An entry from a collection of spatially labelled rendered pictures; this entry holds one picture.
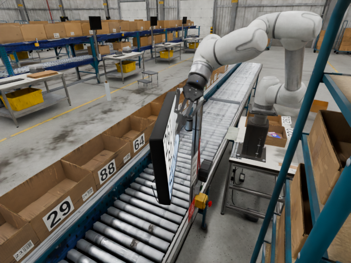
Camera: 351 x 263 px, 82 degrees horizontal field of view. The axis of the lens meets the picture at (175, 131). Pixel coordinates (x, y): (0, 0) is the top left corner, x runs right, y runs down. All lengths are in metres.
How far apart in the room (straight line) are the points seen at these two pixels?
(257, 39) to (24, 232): 1.26
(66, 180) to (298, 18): 1.68
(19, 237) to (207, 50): 1.16
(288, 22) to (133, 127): 1.49
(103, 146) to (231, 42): 1.38
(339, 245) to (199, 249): 1.78
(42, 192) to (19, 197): 0.13
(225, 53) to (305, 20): 0.57
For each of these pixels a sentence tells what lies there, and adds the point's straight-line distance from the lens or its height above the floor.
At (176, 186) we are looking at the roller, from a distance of 1.61.
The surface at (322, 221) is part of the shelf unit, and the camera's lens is 0.38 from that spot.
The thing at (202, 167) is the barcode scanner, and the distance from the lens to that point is 1.26.
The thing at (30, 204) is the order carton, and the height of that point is 0.89.
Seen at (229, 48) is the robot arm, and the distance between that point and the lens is 0.79.
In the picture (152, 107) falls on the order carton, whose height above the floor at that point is 0.99.
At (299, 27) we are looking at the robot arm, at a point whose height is 1.84.
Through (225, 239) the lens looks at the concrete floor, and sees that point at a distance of 2.28.
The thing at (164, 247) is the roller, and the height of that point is 0.74.
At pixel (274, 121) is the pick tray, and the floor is 0.76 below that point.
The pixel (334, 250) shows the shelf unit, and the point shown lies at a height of 1.54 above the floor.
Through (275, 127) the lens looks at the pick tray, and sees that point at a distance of 2.48.
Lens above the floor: 1.88
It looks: 30 degrees down
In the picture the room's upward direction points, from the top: straight up
